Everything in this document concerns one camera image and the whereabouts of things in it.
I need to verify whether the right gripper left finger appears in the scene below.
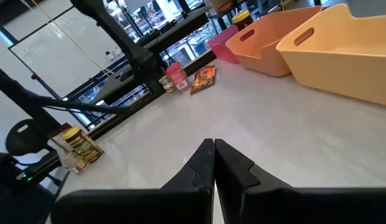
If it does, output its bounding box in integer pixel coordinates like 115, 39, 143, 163
51, 138, 216, 224

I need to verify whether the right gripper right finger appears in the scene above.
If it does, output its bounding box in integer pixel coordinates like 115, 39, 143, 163
214, 139, 386, 224

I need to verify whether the yellow-lid dark spice jar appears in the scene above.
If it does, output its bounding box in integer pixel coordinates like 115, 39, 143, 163
61, 126, 104, 164
232, 9, 254, 31

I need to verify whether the red smoked paprika tin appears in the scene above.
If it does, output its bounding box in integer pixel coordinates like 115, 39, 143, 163
165, 61, 193, 94

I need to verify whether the orange printed spice packet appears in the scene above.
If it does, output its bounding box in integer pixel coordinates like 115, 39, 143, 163
190, 64, 216, 96

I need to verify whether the black box with green light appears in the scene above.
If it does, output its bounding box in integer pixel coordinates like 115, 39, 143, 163
0, 149, 62, 194

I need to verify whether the grey desk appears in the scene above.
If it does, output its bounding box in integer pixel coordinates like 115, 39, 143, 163
93, 65, 150, 105

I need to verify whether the black computer mouse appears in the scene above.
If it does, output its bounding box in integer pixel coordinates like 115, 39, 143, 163
119, 68, 135, 82

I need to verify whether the black chair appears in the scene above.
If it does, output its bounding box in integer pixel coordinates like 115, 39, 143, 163
5, 118, 50, 156

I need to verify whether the yellow plastic bin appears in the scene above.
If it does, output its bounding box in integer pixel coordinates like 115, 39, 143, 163
275, 3, 386, 107

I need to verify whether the orange plastic bin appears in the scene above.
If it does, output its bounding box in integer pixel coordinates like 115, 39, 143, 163
226, 5, 323, 77

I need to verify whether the pink plastic bin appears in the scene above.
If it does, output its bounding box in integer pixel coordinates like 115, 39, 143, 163
207, 25, 241, 65

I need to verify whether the white whiteboard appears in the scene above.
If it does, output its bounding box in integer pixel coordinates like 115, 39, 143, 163
9, 6, 125, 97

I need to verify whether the black aluminium table frame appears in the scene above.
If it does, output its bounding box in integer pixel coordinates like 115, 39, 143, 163
0, 51, 217, 141

